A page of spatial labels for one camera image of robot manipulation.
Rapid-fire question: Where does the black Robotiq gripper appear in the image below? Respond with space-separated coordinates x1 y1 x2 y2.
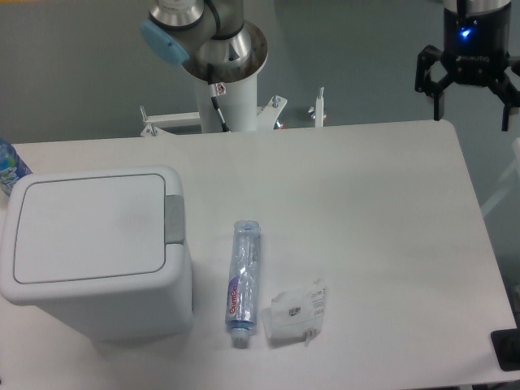
414 1 519 132

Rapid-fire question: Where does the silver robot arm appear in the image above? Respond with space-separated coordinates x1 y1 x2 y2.
140 1 519 133

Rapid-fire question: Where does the grey trash can push button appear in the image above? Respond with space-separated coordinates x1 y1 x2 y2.
164 195 186 245

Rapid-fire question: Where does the white plastic trash can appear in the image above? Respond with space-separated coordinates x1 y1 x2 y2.
1 166 193 340

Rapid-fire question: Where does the black device at table edge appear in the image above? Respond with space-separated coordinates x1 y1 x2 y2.
491 328 519 372

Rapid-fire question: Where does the crumpled clear plastic bag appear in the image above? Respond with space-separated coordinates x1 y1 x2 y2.
261 279 327 347

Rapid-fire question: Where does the crushed clear plastic bottle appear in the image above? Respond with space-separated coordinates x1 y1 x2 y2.
225 220 261 349

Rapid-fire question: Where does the blue labelled drink bottle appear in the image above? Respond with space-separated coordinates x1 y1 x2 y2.
1 138 33 196

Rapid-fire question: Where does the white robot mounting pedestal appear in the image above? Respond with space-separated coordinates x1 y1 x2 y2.
139 72 328 138

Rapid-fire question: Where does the black cable on pedestal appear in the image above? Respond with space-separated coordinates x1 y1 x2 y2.
206 63 232 133

